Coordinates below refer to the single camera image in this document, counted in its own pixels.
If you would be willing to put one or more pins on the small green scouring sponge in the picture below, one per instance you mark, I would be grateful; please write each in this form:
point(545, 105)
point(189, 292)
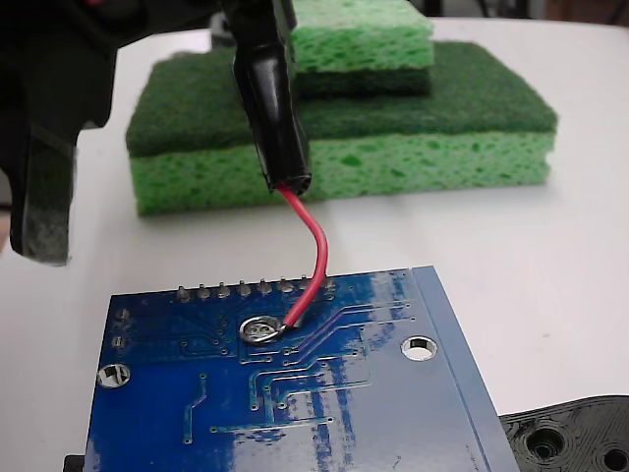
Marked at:
point(363, 44)

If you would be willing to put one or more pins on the blue printed circuit board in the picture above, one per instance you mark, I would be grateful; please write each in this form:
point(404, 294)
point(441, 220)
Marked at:
point(393, 418)

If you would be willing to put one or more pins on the black plastic fixture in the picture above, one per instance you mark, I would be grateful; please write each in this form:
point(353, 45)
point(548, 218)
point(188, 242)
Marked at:
point(565, 432)

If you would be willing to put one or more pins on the large green scouring sponge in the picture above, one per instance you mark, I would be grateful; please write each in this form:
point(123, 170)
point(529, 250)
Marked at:
point(417, 162)

